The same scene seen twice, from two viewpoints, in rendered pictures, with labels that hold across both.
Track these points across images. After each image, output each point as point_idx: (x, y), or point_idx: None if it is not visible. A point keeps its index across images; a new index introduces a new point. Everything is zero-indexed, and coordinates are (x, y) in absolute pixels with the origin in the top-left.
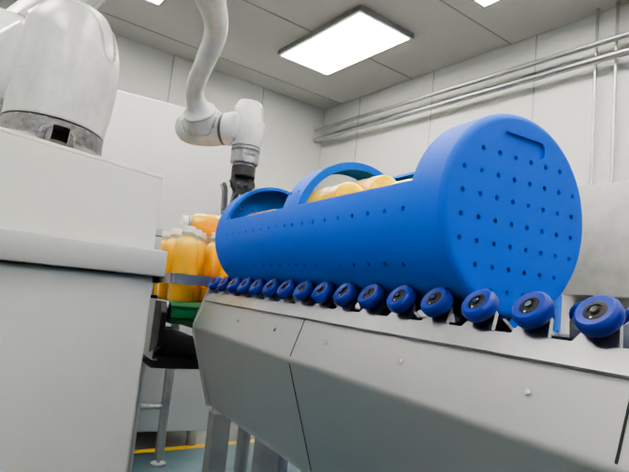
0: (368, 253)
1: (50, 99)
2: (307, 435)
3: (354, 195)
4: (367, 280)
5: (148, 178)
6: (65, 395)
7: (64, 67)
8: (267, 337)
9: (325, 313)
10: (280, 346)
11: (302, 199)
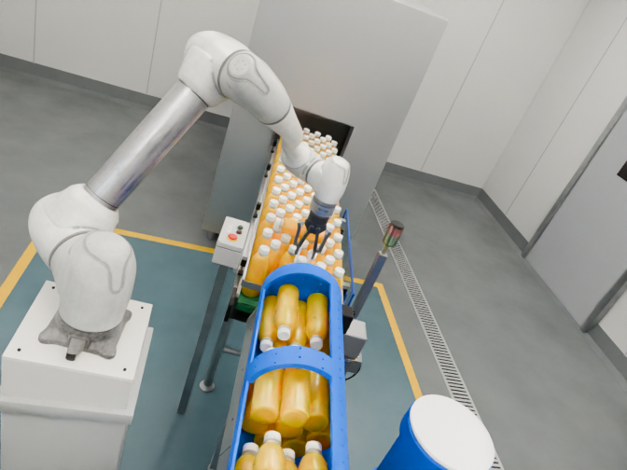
0: None
1: (75, 321)
2: None
3: (233, 449)
4: None
5: (122, 380)
6: (79, 457)
7: (81, 305)
8: (230, 417)
9: None
10: (225, 437)
11: (251, 379)
